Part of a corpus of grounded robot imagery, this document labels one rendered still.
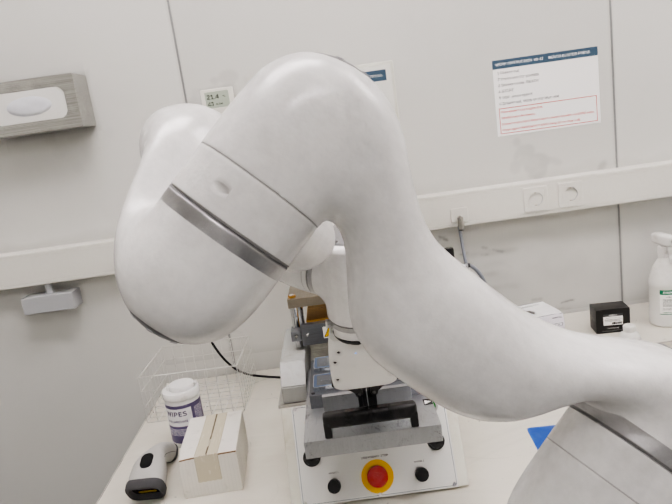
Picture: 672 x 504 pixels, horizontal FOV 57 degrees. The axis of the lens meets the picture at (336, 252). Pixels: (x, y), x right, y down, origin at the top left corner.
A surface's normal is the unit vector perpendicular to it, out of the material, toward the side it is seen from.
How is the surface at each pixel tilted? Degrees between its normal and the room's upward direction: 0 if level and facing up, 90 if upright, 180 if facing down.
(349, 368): 110
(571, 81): 90
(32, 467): 90
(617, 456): 55
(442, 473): 65
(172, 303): 98
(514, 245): 90
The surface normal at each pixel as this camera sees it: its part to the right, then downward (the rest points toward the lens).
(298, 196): 0.51, 0.39
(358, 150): 0.19, 0.22
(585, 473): -0.57, -0.44
